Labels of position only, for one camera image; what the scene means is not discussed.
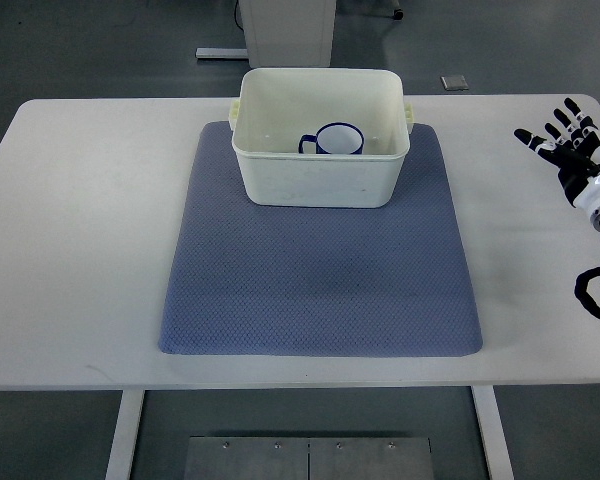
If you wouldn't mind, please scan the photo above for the grey metal base plate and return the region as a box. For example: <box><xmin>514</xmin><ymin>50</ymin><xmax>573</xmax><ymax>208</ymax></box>
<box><xmin>184</xmin><ymin>437</ymin><xmax>434</xmax><ymax>479</ymax></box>

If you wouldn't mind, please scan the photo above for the white table leg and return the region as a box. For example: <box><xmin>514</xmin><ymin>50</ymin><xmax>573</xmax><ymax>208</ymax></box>
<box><xmin>105</xmin><ymin>389</ymin><xmax>145</xmax><ymax>480</ymax></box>
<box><xmin>471</xmin><ymin>385</ymin><xmax>514</xmax><ymax>480</ymax></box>

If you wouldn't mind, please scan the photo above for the small grey floor plate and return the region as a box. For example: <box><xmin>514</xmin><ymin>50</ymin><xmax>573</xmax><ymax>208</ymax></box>
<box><xmin>440</xmin><ymin>75</ymin><xmax>469</xmax><ymax>91</ymax></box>

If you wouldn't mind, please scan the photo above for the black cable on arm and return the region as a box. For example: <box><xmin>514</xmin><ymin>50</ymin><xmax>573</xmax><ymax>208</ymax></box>
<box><xmin>573</xmin><ymin>249</ymin><xmax>600</xmax><ymax>326</ymax></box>

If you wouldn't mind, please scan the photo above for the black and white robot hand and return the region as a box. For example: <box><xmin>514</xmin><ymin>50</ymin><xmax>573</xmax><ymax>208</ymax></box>
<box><xmin>514</xmin><ymin>98</ymin><xmax>600</xmax><ymax>212</ymax></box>

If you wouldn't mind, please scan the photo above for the blue textured mat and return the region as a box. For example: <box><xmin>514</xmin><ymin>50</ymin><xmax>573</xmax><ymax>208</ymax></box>
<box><xmin>159</xmin><ymin>122</ymin><xmax>483</xmax><ymax>358</ymax></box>

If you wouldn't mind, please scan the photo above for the blue ceramic mug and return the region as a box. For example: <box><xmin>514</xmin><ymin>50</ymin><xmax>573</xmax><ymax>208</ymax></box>
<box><xmin>298</xmin><ymin>122</ymin><xmax>365</xmax><ymax>155</ymax></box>

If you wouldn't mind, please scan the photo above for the white floor foot bar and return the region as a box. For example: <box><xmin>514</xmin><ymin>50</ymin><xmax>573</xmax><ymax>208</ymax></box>
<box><xmin>195</xmin><ymin>47</ymin><xmax>248</xmax><ymax>60</ymax></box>

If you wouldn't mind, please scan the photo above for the white table left leg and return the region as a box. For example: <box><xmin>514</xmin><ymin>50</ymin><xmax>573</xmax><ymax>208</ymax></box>
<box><xmin>105</xmin><ymin>389</ymin><xmax>145</xmax><ymax>480</ymax></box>

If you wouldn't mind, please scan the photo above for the cream plastic storage box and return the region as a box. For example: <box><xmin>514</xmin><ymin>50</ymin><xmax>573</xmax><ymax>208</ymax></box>
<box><xmin>229</xmin><ymin>68</ymin><xmax>410</xmax><ymax>208</ymax></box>

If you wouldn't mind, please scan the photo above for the white pedestal column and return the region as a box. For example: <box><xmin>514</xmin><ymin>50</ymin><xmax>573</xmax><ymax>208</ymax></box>
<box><xmin>238</xmin><ymin>0</ymin><xmax>336</xmax><ymax>68</ymax></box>

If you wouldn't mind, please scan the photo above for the white table right leg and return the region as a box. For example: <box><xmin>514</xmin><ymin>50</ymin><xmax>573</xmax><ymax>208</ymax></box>
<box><xmin>471</xmin><ymin>385</ymin><xmax>514</xmax><ymax>480</ymax></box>

